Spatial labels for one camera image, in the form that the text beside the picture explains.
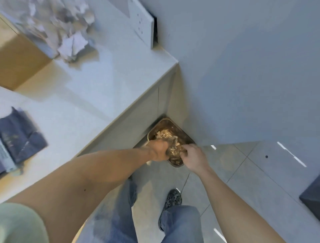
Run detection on dark rectangular trash bin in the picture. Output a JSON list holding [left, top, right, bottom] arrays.
[[147, 117, 196, 168]]

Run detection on dark clog shoe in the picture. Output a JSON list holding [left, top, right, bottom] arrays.
[[158, 189, 182, 232]]

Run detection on white paper scraps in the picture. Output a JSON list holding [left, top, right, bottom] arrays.
[[0, 0, 97, 63]]

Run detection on person's left forearm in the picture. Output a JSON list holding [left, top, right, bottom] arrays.
[[0, 148, 153, 243]]

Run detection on dark grey mat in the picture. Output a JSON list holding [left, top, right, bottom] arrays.
[[299, 175, 320, 222]]

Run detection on black coffee bag with clip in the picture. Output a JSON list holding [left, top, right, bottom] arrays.
[[0, 106, 48, 176]]

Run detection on wooden tissue box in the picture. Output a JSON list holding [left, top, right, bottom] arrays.
[[0, 14, 54, 91]]

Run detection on person's right hand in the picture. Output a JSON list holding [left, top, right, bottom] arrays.
[[180, 144, 210, 173]]

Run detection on blue jeans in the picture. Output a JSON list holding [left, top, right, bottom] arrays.
[[94, 178, 204, 243]]

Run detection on grey base cabinet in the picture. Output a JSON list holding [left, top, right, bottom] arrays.
[[75, 61, 181, 163]]

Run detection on person's right forearm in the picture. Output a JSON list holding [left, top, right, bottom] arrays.
[[200, 165, 285, 243]]

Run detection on person's left hand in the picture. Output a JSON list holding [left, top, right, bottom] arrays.
[[146, 139, 170, 162]]

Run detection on pale green shirt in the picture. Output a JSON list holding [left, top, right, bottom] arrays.
[[0, 202, 49, 243]]

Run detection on white countertop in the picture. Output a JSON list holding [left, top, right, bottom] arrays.
[[0, 0, 178, 204]]

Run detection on white wall socket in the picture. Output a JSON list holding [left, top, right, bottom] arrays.
[[129, 0, 157, 50]]

